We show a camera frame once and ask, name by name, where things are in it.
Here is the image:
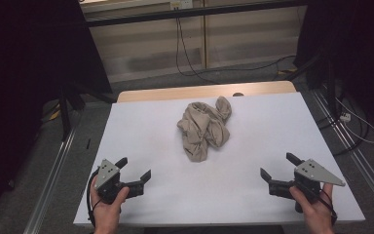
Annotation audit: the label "white wall socket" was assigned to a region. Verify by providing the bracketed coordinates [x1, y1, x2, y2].
[169, 0, 195, 11]

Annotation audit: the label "beige pants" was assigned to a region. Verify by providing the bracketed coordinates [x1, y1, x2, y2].
[176, 96, 233, 163]

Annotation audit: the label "white cable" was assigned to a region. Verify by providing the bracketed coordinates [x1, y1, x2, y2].
[335, 97, 374, 145]

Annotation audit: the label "light wooden table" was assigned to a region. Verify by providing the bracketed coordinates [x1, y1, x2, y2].
[116, 80, 297, 104]

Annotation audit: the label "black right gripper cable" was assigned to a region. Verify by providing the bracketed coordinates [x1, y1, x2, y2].
[318, 189, 338, 226]

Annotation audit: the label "person's left hand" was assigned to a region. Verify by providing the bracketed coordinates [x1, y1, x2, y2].
[90, 176, 131, 234]

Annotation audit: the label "black metal stand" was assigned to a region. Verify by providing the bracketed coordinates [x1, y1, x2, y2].
[57, 81, 115, 141]
[284, 51, 339, 115]

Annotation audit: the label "long black floor cable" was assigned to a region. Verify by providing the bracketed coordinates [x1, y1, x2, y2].
[174, 8, 298, 86]

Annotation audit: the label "black metal crossbar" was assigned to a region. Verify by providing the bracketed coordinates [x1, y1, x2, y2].
[86, 0, 310, 28]

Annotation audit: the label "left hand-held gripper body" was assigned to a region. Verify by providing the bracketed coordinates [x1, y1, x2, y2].
[93, 158, 144, 205]

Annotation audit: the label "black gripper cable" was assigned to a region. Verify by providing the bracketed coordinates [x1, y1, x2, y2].
[86, 168, 101, 228]
[318, 189, 338, 226]

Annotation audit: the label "black curtain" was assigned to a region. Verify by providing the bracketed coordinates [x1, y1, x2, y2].
[0, 0, 113, 225]
[292, 0, 374, 139]

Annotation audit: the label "black cable bundle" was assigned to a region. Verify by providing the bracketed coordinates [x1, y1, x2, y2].
[316, 94, 371, 158]

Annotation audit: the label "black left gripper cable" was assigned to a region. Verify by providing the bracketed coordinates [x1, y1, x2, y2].
[86, 168, 101, 228]

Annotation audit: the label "aluminium floor rail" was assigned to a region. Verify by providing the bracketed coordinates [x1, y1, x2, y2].
[23, 126, 79, 234]
[311, 87, 374, 213]

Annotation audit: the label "white table cover sheet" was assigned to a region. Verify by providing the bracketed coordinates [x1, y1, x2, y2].
[73, 92, 366, 227]

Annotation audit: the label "person's right hand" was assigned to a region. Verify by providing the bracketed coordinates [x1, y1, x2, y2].
[288, 182, 336, 234]

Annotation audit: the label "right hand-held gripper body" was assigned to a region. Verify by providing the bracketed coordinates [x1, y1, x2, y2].
[268, 158, 346, 214]

